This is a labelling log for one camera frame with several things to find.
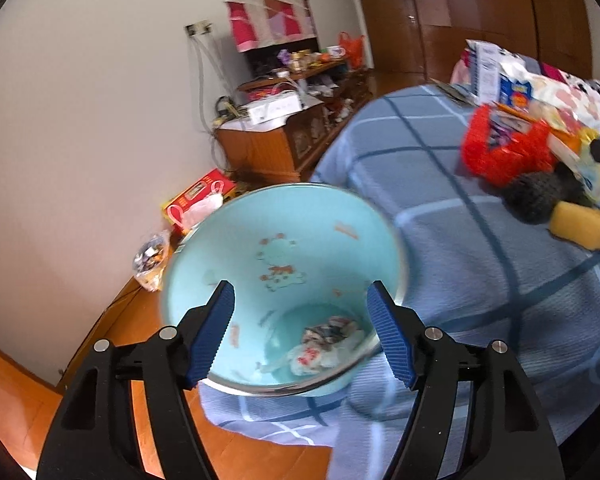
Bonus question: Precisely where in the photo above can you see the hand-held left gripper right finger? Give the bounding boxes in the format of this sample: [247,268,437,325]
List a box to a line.
[366,280,566,480]

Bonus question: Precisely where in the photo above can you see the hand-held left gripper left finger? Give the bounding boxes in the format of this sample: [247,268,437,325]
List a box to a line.
[36,280,237,480]

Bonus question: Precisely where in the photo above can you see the light blue trash bin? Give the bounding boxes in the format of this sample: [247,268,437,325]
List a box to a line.
[161,182,408,398]

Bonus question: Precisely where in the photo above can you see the red plastic bag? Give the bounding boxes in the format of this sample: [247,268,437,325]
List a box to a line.
[461,102,556,188]

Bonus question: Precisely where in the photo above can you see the clear plastic packet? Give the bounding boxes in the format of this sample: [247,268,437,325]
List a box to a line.
[545,110,600,206]

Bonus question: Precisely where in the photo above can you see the crumpled patterned wrapper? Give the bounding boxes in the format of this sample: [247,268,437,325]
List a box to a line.
[302,316,363,348]

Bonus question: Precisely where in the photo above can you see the pink floral bedding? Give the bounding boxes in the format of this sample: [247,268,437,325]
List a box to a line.
[450,47,600,126]

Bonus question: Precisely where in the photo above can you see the yellow sponge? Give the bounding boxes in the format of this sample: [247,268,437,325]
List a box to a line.
[550,201,600,251]

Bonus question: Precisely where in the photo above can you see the crumpled white plastic wrapper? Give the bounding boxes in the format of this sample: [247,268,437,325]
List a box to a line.
[287,342,341,376]

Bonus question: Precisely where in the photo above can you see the black fuzzy pompom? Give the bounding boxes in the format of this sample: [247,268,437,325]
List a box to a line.
[502,162,588,225]

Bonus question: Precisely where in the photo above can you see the yellow bucket with plastic liner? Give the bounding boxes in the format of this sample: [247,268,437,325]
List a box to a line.
[132,230,173,292]

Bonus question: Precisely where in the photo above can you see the blue yellow box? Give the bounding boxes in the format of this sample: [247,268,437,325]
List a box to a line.
[497,72,536,113]

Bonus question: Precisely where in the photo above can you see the white paper bag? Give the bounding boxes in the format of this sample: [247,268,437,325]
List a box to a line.
[180,192,226,228]

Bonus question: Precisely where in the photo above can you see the red gift box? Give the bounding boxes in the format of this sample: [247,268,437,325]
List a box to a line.
[161,169,238,233]

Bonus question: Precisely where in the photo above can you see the white carton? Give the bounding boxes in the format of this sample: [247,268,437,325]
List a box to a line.
[465,40,503,106]

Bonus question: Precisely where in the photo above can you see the blue plaid blanket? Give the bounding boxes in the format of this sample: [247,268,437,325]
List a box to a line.
[200,82,600,480]

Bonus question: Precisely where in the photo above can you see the wooden TV cabinet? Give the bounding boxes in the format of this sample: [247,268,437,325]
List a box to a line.
[215,57,376,183]

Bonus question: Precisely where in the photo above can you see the wooden wardrobe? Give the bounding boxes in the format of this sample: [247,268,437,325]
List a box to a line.
[405,0,593,86]

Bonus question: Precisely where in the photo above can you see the white flat box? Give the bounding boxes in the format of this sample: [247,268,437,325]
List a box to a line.
[242,92,303,126]

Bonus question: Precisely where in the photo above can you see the wooden door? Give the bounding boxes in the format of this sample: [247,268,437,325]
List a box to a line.
[352,0,426,73]

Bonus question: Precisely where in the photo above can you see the black television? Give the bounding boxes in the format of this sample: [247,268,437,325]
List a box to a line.
[245,37,321,78]

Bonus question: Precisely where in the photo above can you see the orange plastic bag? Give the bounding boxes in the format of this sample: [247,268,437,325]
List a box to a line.
[337,31,367,68]

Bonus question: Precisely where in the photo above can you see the pink patchwork cloth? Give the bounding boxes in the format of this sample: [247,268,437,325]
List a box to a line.
[225,0,318,53]

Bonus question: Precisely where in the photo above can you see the hanging cables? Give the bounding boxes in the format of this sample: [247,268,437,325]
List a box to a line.
[195,35,231,171]

